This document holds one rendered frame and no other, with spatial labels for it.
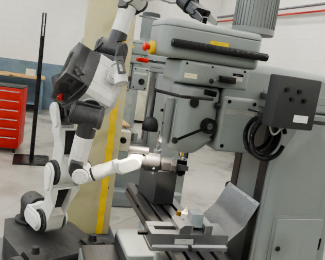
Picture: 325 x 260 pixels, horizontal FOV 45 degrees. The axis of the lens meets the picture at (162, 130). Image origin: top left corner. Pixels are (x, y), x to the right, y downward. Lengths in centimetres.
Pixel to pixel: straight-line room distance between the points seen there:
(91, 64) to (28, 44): 881
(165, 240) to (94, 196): 210
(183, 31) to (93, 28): 185
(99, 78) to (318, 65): 624
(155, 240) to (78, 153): 54
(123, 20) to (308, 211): 134
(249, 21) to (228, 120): 46
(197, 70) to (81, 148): 64
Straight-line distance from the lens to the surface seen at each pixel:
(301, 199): 206
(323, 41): 784
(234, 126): 183
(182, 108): 175
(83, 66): 189
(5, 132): 633
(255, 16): 188
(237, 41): 178
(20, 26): 1071
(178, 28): 167
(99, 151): 359
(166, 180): 212
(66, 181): 228
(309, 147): 200
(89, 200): 373
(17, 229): 265
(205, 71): 173
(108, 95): 189
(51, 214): 239
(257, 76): 186
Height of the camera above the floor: 171
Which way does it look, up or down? 10 degrees down
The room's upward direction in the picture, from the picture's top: 8 degrees clockwise
